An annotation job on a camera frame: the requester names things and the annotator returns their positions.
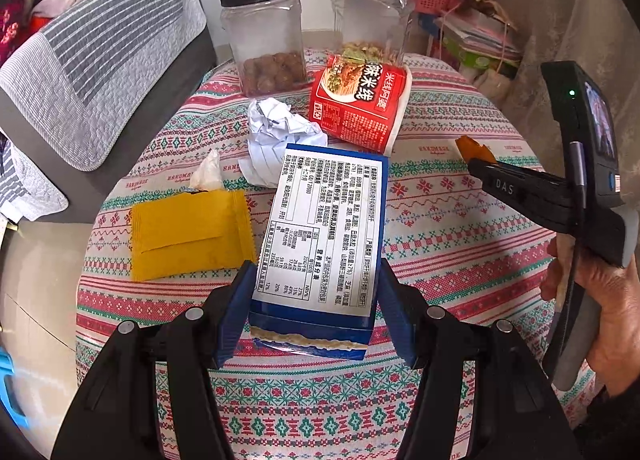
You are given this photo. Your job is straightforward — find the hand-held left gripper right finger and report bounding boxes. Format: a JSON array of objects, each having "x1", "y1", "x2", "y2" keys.
[{"x1": 379, "y1": 260, "x2": 583, "y2": 460}]

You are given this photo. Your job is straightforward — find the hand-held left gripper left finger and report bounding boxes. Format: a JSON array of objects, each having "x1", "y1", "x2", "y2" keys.
[{"x1": 50, "y1": 260, "x2": 258, "y2": 460}]

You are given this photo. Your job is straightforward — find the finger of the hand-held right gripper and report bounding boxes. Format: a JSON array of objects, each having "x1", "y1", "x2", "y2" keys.
[{"x1": 467, "y1": 158, "x2": 581, "y2": 233}]

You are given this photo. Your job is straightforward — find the orange candy wrapper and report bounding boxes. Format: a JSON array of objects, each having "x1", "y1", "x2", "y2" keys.
[{"x1": 455, "y1": 136, "x2": 498, "y2": 164}]

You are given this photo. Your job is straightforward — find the small blue wafer box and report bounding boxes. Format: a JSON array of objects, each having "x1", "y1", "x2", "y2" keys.
[{"x1": 248, "y1": 142, "x2": 390, "y2": 360}]

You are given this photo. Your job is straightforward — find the person's right hand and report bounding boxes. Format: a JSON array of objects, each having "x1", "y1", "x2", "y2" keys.
[{"x1": 542, "y1": 235, "x2": 640, "y2": 393}]

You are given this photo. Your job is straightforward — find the yellow packet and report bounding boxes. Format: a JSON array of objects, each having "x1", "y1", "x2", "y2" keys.
[{"x1": 130, "y1": 189, "x2": 258, "y2": 283}]

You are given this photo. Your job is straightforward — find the star print curtain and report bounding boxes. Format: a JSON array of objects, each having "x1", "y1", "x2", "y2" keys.
[{"x1": 500, "y1": 0, "x2": 640, "y2": 181}]

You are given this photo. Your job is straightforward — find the white tissue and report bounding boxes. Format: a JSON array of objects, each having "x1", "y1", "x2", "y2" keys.
[{"x1": 190, "y1": 149, "x2": 223, "y2": 191}]

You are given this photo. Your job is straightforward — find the crumpled white paper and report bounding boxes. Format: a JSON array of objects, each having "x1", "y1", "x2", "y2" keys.
[{"x1": 238, "y1": 98, "x2": 329, "y2": 189}]

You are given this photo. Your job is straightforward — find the red instant noodle cup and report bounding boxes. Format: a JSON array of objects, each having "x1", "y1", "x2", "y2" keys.
[{"x1": 308, "y1": 54, "x2": 413, "y2": 155}]

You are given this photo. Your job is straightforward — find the grey sofa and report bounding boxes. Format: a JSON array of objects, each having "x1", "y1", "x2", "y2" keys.
[{"x1": 0, "y1": 0, "x2": 218, "y2": 225}]

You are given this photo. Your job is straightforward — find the clear jar with peanuts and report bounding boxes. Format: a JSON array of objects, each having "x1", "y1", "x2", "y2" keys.
[{"x1": 331, "y1": 0, "x2": 417, "y2": 65}]

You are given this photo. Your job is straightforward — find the blue plastic stool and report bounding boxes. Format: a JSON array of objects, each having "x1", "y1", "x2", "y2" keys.
[{"x1": 0, "y1": 345, "x2": 28, "y2": 431}]

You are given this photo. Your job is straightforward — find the striped quilted seat cover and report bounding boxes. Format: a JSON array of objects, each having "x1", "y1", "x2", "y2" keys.
[{"x1": 0, "y1": 135, "x2": 70, "y2": 228}]

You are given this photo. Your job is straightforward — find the clear jar with brown nuts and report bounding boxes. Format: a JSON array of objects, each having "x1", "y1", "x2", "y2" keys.
[{"x1": 218, "y1": 0, "x2": 308, "y2": 98}]

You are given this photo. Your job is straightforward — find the striped quilted sofa cover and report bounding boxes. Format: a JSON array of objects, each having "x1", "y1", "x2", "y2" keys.
[{"x1": 0, "y1": 0, "x2": 210, "y2": 173}]

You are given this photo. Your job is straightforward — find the red floral blanket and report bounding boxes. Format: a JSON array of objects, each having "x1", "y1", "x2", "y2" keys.
[{"x1": 0, "y1": 0, "x2": 31, "y2": 65}]

